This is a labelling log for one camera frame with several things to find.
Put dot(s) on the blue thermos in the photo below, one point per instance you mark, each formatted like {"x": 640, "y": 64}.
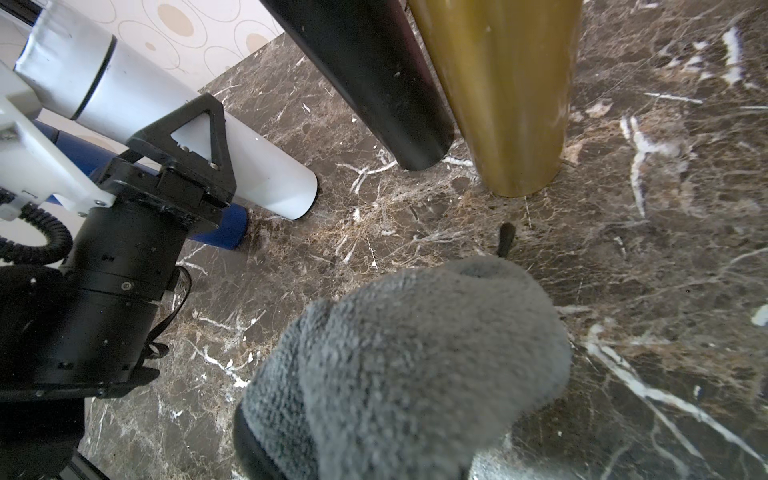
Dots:
{"x": 89, "y": 158}

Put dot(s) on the white thermos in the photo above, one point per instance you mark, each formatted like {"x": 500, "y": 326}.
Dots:
{"x": 84, "y": 73}

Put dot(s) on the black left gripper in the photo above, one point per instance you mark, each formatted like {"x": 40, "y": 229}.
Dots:
{"x": 78, "y": 313}

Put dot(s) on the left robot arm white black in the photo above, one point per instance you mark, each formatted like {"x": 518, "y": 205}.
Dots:
{"x": 40, "y": 439}

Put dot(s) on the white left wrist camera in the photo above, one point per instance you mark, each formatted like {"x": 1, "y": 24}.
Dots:
{"x": 32, "y": 167}

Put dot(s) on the black thermos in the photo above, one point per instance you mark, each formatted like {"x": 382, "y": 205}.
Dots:
{"x": 368, "y": 52}

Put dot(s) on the gold thermos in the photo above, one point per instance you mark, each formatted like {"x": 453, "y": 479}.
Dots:
{"x": 506, "y": 68}

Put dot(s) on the grey yellow cleaning cloth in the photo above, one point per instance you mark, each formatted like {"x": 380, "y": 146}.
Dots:
{"x": 407, "y": 377}

